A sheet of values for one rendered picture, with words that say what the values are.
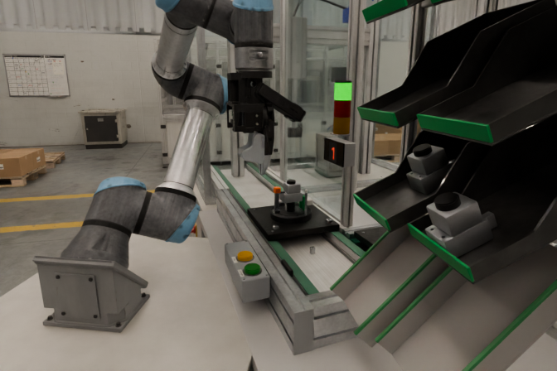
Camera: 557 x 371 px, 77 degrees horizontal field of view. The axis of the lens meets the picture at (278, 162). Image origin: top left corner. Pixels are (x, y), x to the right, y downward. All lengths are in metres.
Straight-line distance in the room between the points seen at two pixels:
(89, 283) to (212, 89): 0.61
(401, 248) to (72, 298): 0.72
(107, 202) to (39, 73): 8.56
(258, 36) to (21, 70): 9.03
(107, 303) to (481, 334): 0.73
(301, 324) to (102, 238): 0.49
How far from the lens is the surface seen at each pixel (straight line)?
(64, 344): 0.97
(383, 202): 0.65
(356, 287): 0.75
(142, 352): 0.89
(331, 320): 0.83
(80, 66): 9.21
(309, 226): 1.13
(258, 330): 0.89
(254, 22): 0.69
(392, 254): 0.74
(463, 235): 0.50
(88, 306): 0.96
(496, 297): 0.62
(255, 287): 0.89
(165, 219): 0.97
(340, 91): 1.05
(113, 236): 0.94
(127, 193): 0.98
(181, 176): 1.01
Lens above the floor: 1.41
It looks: 13 degrees down
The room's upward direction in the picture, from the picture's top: straight up
